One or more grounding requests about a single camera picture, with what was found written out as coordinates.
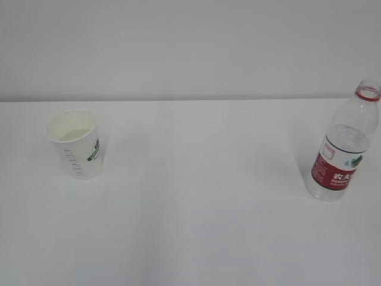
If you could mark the clear water bottle red label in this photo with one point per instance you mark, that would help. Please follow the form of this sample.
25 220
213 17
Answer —
346 140

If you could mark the white paper cup green logo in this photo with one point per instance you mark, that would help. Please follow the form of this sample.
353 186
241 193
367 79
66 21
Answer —
74 135

